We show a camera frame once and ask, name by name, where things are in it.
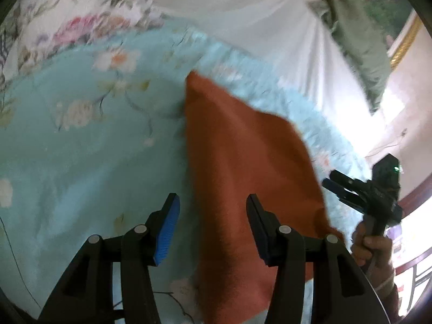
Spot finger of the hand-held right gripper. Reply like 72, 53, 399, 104
322, 179, 364, 210
329, 170, 364, 190

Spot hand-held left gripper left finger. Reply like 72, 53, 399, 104
37, 193, 181, 324

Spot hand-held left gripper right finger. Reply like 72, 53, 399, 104
246, 194, 382, 324

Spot orange knit sweater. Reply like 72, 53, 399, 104
184, 70, 345, 324

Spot person's right forearm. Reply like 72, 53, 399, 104
369, 270, 406, 318

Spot person's right hand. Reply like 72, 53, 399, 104
351, 221, 395, 277

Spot light blue floral blanket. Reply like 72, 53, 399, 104
0, 27, 372, 324

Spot green cloth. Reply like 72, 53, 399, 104
297, 0, 394, 113

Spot white striped quilt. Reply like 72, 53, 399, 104
142, 0, 385, 146

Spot white floral pillow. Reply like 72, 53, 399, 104
0, 0, 169, 85

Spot thin black cable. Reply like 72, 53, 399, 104
113, 288, 198, 323

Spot gilded bed frame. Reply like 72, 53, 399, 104
388, 10, 426, 71

